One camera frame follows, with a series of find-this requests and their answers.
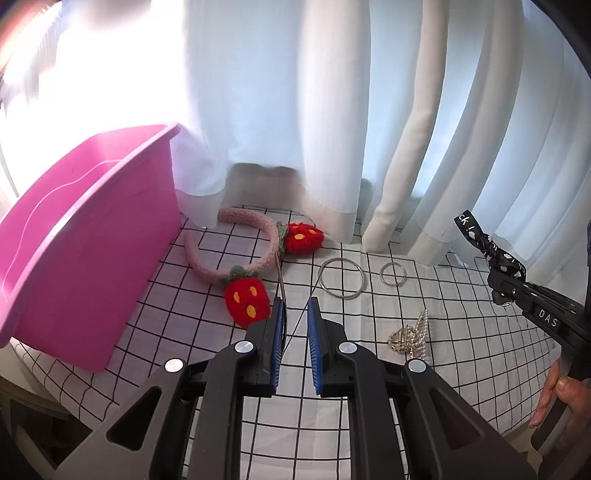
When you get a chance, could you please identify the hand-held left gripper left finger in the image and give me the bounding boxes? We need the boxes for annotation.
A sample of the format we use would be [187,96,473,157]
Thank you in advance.
[53,296,290,480]

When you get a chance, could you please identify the black ribbon with white print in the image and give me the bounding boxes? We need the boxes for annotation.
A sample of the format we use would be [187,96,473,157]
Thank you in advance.
[453,209,528,280]

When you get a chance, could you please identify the white checked tablecloth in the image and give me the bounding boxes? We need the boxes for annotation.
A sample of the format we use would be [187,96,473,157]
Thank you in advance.
[9,203,570,480]

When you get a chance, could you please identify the thin wire necklace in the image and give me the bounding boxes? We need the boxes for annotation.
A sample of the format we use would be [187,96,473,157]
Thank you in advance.
[272,249,325,357]

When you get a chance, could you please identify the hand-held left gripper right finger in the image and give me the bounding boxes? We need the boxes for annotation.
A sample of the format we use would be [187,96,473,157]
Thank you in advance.
[307,296,539,480]

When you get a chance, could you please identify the small silver ring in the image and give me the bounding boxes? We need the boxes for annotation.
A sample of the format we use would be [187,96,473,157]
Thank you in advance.
[379,262,407,287]

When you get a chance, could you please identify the white curtain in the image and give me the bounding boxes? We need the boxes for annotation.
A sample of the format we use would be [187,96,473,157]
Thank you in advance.
[0,0,591,278]

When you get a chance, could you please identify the pink plastic bin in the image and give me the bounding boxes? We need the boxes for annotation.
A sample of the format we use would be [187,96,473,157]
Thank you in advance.
[0,122,182,374]

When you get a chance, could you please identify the gold pearl hair clip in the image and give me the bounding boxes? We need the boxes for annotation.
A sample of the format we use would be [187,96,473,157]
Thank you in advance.
[387,310,432,361]

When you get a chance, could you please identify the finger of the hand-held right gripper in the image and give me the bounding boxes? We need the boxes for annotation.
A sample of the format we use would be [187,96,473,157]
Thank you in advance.
[488,268,528,306]

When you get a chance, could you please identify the person's right hand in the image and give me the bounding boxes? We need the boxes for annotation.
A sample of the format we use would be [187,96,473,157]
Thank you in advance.
[530,359,591,428]

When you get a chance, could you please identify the pink fuzzy strawberry headband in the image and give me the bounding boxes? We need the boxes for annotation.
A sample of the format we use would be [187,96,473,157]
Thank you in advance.
[185,208,325,329]

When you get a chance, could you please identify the large silver bangle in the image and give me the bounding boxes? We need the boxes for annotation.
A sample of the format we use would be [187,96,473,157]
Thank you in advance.
[318,258,365,301]

